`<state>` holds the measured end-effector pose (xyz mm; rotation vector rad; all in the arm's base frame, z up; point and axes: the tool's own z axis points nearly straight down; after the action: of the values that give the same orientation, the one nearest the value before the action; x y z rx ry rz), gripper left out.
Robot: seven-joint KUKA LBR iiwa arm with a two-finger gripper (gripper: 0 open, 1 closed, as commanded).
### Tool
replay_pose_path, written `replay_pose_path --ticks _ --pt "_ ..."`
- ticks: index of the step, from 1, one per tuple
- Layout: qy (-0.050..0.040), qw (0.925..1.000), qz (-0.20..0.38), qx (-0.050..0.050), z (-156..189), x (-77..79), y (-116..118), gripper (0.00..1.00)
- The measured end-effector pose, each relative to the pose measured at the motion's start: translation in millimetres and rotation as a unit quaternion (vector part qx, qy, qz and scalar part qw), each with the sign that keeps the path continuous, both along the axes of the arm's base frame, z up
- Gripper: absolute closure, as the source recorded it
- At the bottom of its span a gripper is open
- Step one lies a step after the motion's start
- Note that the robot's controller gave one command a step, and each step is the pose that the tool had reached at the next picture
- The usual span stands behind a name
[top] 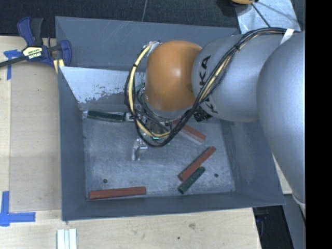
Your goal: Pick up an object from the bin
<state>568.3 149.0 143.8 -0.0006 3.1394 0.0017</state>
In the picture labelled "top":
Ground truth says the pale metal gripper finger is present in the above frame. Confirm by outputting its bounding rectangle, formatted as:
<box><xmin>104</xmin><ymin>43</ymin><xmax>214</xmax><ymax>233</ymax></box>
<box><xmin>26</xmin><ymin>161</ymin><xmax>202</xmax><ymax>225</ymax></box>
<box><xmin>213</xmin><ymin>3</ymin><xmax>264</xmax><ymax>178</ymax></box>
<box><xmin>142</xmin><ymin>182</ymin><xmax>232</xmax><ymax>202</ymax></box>
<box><xmin>137</xmin><ymin>141</ymin><xmax>149</xmax><ymax>161</ymax></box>
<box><xmin>131</xmin><ymin>139</ymin><xmax>140</xmax><ymax>162</ymax></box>

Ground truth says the grey metal bin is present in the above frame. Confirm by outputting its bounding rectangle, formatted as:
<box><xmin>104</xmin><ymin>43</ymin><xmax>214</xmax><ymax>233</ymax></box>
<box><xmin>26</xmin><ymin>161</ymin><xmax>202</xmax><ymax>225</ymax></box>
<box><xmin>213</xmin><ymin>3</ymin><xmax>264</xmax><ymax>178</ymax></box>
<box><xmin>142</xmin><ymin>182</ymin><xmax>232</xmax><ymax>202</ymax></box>
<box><xmin>54</xmin><ymin>16</ymin><xmax>286</xmax><ymax>222</ymax></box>

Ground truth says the red-brown flat block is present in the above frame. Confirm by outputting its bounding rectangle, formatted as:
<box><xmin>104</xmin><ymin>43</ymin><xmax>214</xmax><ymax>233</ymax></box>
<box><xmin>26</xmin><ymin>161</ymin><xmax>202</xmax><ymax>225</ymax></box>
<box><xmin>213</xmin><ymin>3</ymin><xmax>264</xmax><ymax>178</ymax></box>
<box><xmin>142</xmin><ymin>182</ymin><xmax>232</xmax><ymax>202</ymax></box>
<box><xmin>88</xmin><ymin>186</ymin><xmax>147</xmax><ymax>200</ymax></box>
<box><xmin>171</xmin><ymin>119</ymin><xmax>208</xmax><ymax>144</ymax></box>
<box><xmin>177</xmin><ymin>146</ymin><xmax>217</xmax><ymax>182</ymax></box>

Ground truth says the dark green flat block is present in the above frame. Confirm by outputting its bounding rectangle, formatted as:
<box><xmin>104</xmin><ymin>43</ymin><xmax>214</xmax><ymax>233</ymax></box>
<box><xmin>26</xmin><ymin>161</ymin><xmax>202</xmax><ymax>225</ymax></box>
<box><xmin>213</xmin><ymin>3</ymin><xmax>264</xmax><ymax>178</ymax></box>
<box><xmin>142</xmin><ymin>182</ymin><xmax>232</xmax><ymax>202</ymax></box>
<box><xmin>177</xmin><ymin>166</ymin><xmax>206</xmax><ymax>195</ymax></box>
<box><xmin>86</xmin><ymin>110</ymin><xmax>126</xmax><ymax>123</ymax></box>

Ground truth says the pale wood flat board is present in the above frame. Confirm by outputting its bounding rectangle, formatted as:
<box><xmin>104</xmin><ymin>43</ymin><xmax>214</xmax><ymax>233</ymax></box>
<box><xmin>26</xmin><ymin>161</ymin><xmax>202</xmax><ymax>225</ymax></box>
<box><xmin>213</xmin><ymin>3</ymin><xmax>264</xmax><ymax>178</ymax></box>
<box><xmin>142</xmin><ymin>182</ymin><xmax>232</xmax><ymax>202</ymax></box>
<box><xmin>9</xmin><ymin>61</ymin><xmax>63</xmax><ymax>213</ymax></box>

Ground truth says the black cylinder on white bracket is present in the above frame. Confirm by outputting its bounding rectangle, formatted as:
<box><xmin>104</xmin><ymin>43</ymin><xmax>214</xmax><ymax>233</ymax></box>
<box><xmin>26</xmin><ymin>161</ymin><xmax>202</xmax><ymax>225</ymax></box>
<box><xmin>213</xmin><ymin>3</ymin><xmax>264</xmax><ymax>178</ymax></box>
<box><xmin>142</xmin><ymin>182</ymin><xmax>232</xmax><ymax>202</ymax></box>
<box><xmin>193</xmin><ymin>107</ymin><xmax>213</xmax><ymax>123</ymax></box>

